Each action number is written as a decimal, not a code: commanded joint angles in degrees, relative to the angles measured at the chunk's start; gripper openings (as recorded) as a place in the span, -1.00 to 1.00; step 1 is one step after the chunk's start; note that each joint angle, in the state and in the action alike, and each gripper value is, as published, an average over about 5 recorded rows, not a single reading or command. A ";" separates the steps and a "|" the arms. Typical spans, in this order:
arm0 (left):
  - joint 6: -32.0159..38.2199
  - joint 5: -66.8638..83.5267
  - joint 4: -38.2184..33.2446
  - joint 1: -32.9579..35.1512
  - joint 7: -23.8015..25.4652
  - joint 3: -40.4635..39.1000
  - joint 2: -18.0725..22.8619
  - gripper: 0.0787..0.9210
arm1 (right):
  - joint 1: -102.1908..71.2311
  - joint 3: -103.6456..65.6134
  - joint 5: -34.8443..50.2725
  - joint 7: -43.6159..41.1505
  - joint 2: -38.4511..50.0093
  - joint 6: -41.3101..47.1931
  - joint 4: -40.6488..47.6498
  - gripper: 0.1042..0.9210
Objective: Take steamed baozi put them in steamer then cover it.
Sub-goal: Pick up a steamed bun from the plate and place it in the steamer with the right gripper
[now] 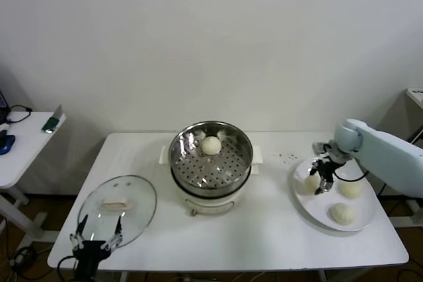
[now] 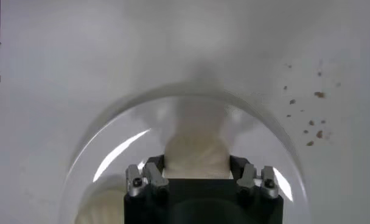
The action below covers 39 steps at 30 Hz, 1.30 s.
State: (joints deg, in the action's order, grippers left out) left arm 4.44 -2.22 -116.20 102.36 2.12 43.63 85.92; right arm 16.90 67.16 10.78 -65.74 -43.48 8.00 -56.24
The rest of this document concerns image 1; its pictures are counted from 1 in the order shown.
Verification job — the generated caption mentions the stainless steel steamer basket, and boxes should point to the stainless steel steamer basket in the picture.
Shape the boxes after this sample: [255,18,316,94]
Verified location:
[160,120,264,190]

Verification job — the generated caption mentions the white steamed baozi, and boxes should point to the white steamed baozi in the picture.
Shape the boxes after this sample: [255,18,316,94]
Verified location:
[339,181,363,199]
[200,136,221,157]
[328,202,357,225]
[302,176,321,194]

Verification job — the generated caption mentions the scattered dark crumbs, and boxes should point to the scattered dark crumbs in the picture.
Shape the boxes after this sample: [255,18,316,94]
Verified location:
[276,152,298,164]

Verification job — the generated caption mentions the black laptop screen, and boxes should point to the black laptop screen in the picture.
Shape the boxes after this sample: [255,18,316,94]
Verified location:
[0,90,9,123]

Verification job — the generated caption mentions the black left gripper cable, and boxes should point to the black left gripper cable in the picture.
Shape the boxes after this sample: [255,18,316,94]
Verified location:
[56,255,79,282]

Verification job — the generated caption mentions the thin black laptop cable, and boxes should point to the thin black laptop cable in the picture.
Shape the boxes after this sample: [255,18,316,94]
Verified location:
[6,104,33,123]

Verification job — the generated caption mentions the green handled scraper tool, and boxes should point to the green handled scraper tool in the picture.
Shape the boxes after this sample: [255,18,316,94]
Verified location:
[41,104,63,133]

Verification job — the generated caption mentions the floor power strip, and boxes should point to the floor power strip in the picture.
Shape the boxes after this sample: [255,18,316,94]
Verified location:
[9,248,37,268]

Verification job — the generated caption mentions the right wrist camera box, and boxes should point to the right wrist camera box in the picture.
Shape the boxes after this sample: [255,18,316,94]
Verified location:
[312,141,331,156]

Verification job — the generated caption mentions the black background cable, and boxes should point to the black background cable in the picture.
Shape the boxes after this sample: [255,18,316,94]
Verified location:
[376,125,423,197]

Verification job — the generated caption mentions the cream electric cooker base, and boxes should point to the cream electric cooker base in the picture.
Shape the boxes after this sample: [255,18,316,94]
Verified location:
[171,162,254,217]

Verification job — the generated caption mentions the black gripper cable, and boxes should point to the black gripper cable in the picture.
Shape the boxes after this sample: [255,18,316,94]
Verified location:
[332,169,370,183]
[56,255,79,282]

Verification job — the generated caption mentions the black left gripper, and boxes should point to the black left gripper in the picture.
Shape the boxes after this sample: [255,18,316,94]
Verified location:
[69,214,124,282]

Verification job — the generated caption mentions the glass lid with beige handle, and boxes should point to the glass lid with beige handle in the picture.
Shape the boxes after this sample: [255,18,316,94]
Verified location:
[77,174,158,250]

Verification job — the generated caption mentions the blue handheld device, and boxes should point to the blue handheld device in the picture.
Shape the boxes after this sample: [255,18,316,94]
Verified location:
[0,123,17,155]

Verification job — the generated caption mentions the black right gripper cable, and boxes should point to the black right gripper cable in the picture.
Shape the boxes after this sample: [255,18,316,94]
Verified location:
[332,169,370,183]

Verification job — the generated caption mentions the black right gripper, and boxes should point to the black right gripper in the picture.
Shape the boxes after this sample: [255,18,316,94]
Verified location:
[309,148,344,195]

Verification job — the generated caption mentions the white round plate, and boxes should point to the white round plate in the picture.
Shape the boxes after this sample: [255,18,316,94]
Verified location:
[286,158,378,235]

